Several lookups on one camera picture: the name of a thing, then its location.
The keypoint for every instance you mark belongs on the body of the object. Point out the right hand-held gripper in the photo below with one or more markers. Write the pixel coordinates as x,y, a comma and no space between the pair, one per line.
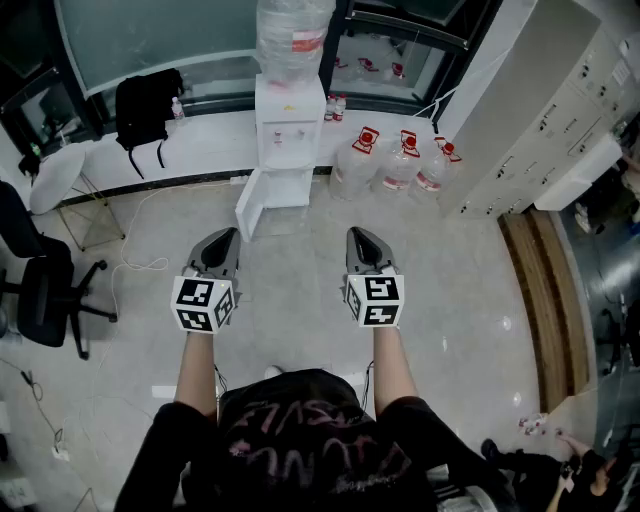
380,300

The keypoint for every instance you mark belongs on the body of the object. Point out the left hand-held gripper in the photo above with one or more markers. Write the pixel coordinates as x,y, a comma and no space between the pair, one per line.
200,305

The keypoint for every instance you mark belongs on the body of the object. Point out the white water dispenser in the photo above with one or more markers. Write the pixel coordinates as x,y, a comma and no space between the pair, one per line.
287,145

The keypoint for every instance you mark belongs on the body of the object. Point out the person's right forearm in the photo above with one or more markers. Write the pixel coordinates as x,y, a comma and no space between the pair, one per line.
392,365

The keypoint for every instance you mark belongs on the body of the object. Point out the person's left forearm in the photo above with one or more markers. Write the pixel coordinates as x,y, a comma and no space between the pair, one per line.
196,370

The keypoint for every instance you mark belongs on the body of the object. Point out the clear water jug red cap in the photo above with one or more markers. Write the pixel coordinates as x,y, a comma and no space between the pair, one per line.
432,175
352,170
397,172

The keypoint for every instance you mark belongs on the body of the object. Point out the small clear water bottle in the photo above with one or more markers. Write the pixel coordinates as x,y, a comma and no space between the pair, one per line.
340,110
329,110
178,111

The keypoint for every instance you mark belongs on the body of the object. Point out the grey locker cabinet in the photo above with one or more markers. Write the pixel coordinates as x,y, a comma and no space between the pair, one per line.
540,125

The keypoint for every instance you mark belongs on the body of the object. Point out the large clear water bottle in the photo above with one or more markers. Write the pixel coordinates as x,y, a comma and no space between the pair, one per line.
292,35

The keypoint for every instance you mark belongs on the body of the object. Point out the white power strip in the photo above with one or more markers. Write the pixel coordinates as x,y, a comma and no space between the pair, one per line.
241,178

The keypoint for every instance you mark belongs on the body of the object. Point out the person's white shoe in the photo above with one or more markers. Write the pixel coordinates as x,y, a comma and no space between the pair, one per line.
273,371

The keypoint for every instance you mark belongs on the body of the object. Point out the black backpack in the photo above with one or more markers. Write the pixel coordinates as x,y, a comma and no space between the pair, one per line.
145,107

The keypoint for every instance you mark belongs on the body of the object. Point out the black office chair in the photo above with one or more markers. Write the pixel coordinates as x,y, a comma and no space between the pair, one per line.
45,295

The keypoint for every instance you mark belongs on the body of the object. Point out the wooden step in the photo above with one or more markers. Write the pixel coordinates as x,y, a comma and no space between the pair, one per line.
550,310

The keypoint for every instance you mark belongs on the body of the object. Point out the person's black printed shirt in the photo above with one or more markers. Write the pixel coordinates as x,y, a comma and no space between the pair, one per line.
300,450

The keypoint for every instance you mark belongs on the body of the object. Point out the frosted glass window panel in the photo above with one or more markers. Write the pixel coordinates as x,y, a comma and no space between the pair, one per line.
160,35

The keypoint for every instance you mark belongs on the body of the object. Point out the red white packets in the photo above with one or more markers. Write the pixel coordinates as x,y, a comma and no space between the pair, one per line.
532,425

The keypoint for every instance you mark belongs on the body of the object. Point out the white power adapter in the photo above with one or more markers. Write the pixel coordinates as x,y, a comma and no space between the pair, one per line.
61,452

